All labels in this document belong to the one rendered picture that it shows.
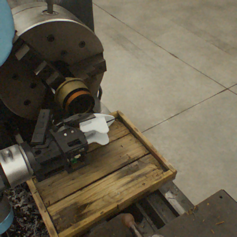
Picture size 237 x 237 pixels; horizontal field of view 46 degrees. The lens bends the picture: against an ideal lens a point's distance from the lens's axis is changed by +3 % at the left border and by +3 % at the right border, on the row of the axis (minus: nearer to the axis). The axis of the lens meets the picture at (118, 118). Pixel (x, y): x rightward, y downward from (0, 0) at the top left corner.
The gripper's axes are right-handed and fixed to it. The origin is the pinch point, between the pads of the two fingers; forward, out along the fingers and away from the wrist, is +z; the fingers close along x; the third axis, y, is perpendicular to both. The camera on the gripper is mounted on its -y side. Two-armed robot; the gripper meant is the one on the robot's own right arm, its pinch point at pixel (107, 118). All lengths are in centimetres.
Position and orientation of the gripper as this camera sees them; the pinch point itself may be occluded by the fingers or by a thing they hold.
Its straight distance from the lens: 65.1
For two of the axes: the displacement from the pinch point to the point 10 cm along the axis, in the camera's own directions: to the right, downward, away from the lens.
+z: 8.5, -3.6, 3.9
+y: 5.3, 5.9, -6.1
